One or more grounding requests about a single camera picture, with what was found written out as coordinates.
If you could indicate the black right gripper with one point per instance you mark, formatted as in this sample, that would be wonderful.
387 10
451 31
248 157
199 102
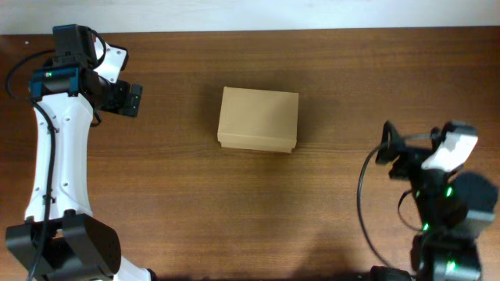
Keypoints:
408 159

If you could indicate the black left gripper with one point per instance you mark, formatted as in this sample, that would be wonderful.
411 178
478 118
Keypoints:
119 104

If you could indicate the cardboard box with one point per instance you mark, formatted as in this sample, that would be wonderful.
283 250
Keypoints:
258 120

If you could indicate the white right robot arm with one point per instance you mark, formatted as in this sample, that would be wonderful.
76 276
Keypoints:
454 207

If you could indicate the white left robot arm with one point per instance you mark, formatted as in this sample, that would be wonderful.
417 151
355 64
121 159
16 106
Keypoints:
60 239

